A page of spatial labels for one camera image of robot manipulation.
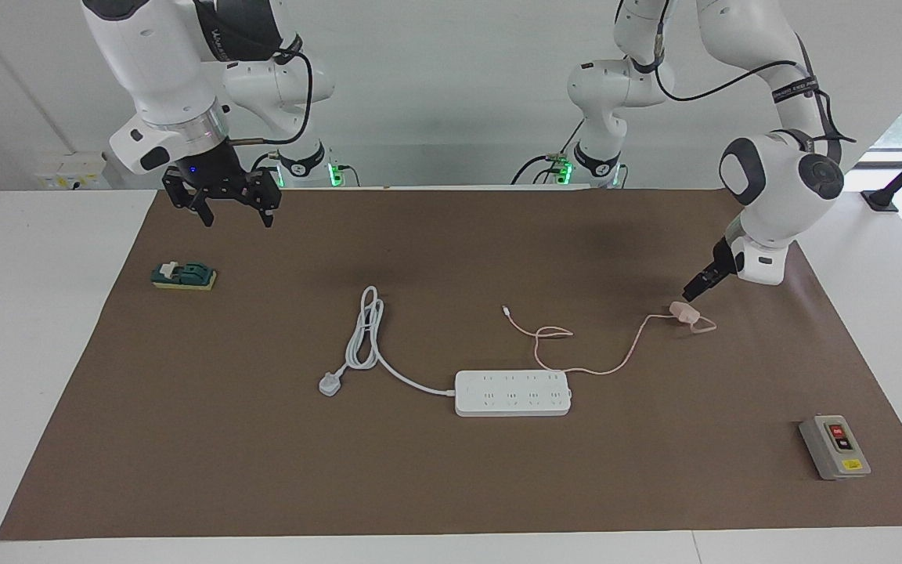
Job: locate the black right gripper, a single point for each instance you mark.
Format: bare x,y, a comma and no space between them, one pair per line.
220,184

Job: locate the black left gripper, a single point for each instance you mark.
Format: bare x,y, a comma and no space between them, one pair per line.
723,262

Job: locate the pink charger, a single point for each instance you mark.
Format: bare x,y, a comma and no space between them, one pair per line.
684,312

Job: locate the white power strip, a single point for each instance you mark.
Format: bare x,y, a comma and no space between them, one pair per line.
514,393

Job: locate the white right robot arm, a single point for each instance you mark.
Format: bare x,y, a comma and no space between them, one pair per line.
153,63

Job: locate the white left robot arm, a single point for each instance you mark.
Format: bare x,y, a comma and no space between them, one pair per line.
772,188

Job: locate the green lit base connector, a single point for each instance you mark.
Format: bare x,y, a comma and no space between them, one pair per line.
564,166

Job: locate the brown table mat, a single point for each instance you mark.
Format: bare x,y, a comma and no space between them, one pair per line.
420,486

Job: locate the green knife switch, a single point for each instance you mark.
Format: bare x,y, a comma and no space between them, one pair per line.
185,276

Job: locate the white wall socket box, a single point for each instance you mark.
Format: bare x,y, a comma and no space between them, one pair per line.
75,172

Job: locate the grey on-off switch box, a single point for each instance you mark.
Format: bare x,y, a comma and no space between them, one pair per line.
835,446

